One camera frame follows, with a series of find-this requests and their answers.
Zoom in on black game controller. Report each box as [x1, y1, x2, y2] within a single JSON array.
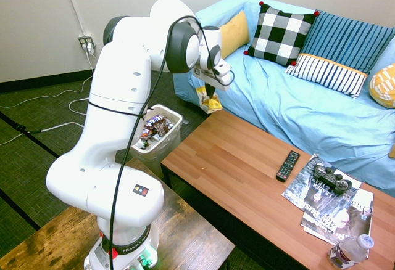
[[310, 163, 354, 195]]

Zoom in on black TV remote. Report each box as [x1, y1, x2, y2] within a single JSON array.
[[275, 150, 301, 184]]

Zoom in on white trash bin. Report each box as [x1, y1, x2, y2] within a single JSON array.
[[129, 104, 189, 172]]

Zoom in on yellow white baked chip bag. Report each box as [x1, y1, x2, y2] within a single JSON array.
[[196, 85, 223, 115]]

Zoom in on plain yellow pillow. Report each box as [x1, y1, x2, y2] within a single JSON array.
[[219, 10, 251, 60]]

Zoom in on magazine with snowy cover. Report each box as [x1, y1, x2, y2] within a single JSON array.
[[281, 153, 362, 213]]

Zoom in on clear plastic water bottle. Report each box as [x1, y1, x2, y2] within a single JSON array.
[[327, 233, 375, 270]]

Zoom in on black floor cable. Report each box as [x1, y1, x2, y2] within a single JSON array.
[[0, 110, 60, 157]]

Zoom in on light blue covered couch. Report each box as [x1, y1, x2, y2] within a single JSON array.
[[172, 0, 395, 197]]

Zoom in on purple candy wrapper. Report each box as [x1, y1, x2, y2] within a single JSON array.
[[146, 114, 165, 126]]

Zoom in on white navy striped pillow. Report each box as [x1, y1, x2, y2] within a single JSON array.
[[284, 52, 369, 99]]

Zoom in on brown candy wrapper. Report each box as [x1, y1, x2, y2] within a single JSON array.
[[153, 118, 174, 137]]

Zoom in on colourful crumpled snack wrapper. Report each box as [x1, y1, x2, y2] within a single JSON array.
[[139, 125, 157, 150]]

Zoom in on white wall cable conduit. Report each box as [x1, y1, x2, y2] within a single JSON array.
[[59, 0, 86, 36]]

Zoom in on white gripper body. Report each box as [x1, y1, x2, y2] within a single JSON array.
[[191, 65, 232, 92]]

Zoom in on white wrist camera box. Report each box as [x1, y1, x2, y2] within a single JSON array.
[[212, 59, 233, 83]]

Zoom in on blue striped pillow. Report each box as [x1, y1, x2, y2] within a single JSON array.
[[300, 10, 395, 76]]

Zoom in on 425 Business magazine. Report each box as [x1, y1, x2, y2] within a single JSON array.
[[300, 188, 375, 247]]

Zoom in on grey plastic trash bin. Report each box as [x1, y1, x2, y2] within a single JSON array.
[[129, 104, 184, 179]]

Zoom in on white power cable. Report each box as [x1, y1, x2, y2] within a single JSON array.
[[0, 49, 96, 146]]

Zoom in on black white checkered pillow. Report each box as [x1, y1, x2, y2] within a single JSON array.
[[243, 1, 320, 68]]

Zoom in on yellow white patterned pillow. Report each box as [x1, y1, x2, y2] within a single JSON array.
[[368, 63, 395, 109]]

